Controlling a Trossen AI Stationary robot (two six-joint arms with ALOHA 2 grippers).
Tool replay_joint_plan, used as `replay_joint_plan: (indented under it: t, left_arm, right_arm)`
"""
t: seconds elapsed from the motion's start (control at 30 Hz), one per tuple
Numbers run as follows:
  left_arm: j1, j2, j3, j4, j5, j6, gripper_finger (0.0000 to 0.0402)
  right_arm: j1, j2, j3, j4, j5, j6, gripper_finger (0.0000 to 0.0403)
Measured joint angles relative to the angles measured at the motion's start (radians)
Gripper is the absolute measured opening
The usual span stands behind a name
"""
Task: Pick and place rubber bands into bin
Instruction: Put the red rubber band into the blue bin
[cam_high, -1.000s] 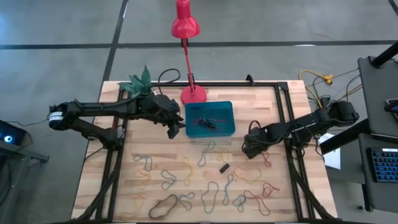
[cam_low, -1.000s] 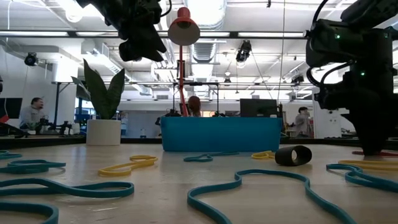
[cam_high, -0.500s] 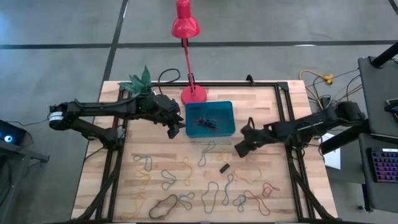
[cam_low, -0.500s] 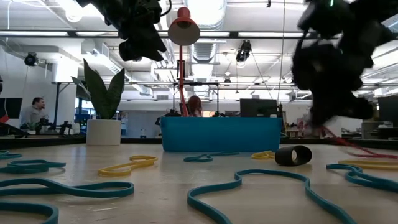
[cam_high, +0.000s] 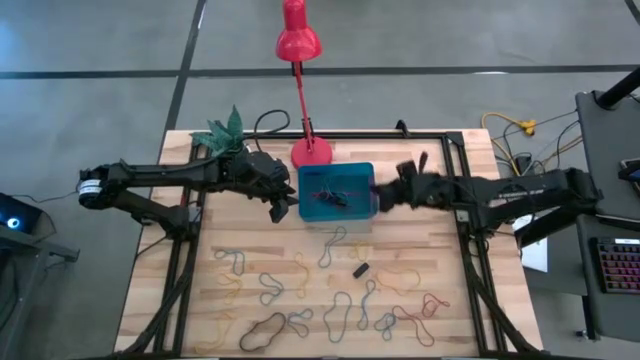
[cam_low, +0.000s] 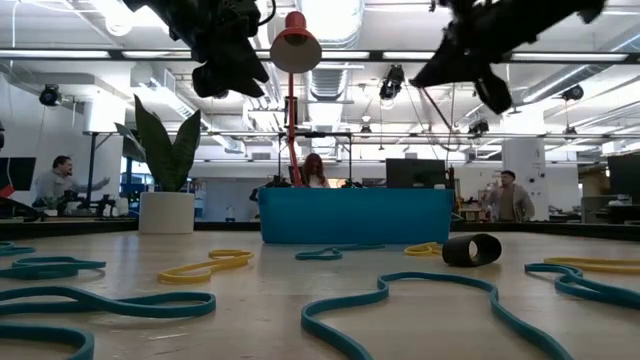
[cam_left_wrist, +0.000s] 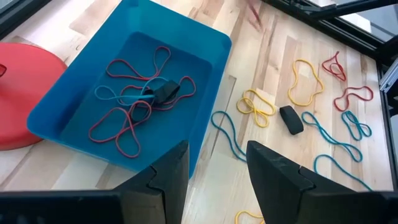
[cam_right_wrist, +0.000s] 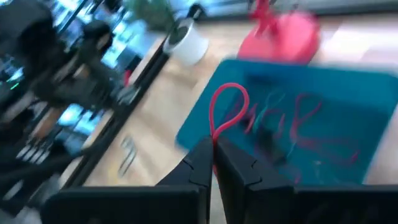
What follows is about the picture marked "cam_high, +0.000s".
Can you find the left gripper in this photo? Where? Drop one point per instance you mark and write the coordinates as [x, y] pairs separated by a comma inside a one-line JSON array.
[[260, 172]]

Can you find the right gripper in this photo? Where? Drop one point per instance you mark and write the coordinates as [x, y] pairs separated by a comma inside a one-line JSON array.
[[425, 192]]

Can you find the teal plastic bin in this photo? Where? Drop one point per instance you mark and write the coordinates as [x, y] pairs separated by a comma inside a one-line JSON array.
[[357, 207]]

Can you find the blue rubber band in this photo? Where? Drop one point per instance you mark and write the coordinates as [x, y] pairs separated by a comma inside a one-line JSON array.
[[364, 310], [322, 257], [385, 320], [260, 282], [326, 320], [243, 262], [300, 325], [330, 187]]

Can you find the black rubber band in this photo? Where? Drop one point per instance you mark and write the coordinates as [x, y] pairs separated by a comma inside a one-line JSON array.
[[340, 201], [241, 342]]

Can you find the small black block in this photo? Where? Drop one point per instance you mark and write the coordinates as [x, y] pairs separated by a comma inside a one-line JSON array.
[[361, 270]]

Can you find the dark red rubber band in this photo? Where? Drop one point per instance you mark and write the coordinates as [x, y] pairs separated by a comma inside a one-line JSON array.
[[417, 325]]

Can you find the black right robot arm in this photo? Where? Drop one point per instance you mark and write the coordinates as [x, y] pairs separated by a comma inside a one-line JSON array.
[[525, 192]]

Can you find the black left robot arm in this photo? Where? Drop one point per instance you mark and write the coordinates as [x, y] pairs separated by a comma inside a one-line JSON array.
[[150, 172]]

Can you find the snake plant in white pot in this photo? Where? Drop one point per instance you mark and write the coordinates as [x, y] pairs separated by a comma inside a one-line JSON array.
[[227, 132]]

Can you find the black power adapter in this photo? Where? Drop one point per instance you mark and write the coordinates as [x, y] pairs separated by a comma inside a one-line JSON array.
[[525, 165]]

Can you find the white paper sheet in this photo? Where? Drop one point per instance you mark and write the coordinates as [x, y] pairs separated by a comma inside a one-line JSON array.
[[535, 255]]

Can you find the black metal bar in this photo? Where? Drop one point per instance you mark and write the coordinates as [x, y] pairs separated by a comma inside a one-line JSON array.
[[545, 230]]

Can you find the red desk lamp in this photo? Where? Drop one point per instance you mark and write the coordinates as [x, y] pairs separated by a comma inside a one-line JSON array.
[[298, 42]]

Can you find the dark grey desk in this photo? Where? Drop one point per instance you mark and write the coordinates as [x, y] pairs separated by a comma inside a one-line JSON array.
[[610, 140], [610, 315]]

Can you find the backlit keyboard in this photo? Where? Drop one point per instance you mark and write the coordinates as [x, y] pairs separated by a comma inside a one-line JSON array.
[[620, 265]]

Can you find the black monitor pole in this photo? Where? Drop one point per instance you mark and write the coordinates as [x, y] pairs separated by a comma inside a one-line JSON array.
[[620, 89]]

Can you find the grey metal stand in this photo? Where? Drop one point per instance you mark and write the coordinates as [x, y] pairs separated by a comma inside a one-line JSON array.
[[30, 247]]

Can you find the black box with blue light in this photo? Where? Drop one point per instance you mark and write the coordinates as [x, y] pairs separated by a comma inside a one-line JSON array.
[[22, 212]]

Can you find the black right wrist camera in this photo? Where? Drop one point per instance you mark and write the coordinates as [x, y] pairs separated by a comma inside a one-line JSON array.
[[407, 167]]

